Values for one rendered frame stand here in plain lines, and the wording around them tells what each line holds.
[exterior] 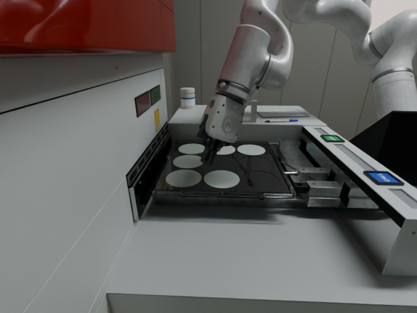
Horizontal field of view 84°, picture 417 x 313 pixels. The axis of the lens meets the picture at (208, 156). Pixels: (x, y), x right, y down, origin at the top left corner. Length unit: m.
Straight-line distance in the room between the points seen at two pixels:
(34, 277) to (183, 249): 0.30
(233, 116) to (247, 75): 0.10
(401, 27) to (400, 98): 0.25
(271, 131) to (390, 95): 0.40
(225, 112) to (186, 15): 1.95
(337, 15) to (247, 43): 0.49
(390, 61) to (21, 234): 1.09
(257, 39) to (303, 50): 1.92
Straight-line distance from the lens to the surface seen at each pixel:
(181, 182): 0.64
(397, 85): 1.03
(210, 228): 0.61
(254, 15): 0.68
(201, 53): 2.41
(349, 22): 1.03
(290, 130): 0.97
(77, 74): 0.39
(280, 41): 0.65
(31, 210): 0.32
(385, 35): 1.14
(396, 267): 0.62
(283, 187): 0.64
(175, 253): 0.56
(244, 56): 0.56
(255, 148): 0.87
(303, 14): 0.98
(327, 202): 0.69
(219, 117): 0.54
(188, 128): 0.94
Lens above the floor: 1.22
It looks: 24 degrees down
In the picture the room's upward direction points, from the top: straight up
